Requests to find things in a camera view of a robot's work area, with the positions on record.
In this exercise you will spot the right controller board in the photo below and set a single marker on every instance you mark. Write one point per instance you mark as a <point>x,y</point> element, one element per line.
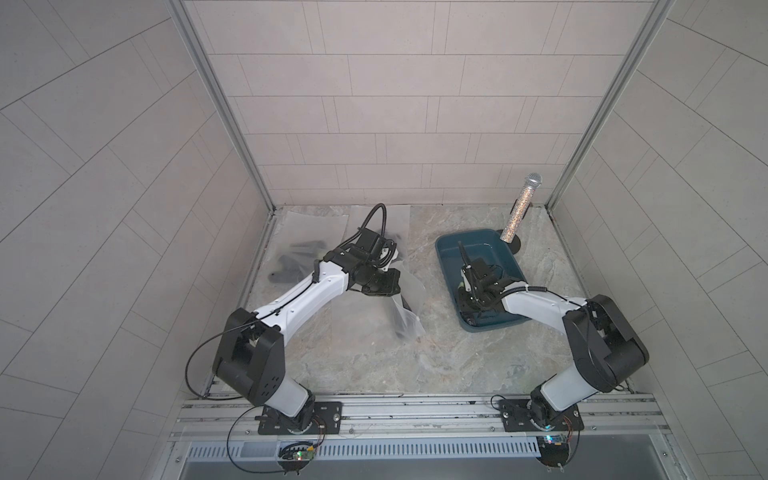
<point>554,451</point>

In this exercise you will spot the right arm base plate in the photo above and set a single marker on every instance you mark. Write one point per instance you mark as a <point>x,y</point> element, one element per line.
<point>525,415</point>

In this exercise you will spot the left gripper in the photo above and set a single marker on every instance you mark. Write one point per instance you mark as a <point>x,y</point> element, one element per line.
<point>388,287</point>

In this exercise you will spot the teal plastic bin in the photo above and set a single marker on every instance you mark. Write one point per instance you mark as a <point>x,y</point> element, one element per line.
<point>485,245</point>

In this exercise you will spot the clear zip-top bag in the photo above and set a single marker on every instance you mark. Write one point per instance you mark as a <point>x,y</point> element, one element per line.
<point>300,240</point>
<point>374,336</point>
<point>397,228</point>

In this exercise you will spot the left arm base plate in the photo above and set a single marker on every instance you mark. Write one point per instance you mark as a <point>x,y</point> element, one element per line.
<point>318,418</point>

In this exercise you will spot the aluminium mounting rail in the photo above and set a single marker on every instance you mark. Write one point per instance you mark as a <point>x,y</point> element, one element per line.
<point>420,416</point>

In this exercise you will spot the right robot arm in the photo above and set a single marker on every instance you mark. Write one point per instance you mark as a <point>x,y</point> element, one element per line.
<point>605,348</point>

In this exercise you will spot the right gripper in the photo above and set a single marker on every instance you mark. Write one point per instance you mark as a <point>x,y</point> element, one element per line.
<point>462,305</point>

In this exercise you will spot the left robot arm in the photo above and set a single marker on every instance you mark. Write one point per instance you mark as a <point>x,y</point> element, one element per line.
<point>250,356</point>

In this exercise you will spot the left controller board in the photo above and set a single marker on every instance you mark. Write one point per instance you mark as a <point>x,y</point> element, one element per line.
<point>296,456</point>

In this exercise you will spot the controller board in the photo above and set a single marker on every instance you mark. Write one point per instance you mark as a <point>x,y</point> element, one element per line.
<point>554,451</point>
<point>296,456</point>

